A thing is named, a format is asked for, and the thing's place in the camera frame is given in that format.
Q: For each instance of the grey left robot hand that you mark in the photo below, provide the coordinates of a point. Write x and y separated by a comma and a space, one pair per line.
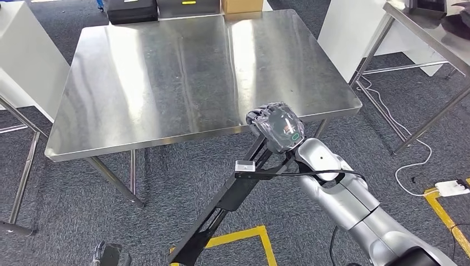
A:
110, 257

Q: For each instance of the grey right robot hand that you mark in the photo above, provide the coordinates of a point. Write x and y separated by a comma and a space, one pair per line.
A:
279, 125

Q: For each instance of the black plastic frame part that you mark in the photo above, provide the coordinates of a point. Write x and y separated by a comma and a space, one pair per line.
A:
235, 194

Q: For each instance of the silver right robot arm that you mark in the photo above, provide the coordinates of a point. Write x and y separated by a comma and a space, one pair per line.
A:
349, 205

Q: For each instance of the stainless steel table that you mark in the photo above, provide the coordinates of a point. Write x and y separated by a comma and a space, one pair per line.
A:
147, 91
433, 33
25, 176

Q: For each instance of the white display table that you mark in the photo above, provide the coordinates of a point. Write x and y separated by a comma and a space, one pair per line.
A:
267, 5

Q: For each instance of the brown cardboard box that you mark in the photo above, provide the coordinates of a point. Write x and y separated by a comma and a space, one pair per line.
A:
242, 5

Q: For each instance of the grey flat case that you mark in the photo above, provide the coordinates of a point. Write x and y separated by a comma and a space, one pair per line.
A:
187, 9

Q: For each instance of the white power strip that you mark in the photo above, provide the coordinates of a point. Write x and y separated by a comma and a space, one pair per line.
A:
451, 188

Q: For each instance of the black zip case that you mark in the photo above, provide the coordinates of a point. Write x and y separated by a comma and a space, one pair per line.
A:
132, 13

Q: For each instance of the black equipment box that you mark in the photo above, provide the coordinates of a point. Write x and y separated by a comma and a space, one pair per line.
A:
427, 7

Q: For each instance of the black fabric bag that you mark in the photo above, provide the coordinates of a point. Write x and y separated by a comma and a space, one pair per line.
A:
457, 25

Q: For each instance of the blue steel trolley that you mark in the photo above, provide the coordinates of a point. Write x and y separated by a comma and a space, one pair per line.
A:
100, 4

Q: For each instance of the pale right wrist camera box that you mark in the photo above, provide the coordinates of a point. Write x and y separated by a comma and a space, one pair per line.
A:
245, 166

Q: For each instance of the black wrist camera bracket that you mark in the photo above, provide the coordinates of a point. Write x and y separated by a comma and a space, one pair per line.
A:
257, 175

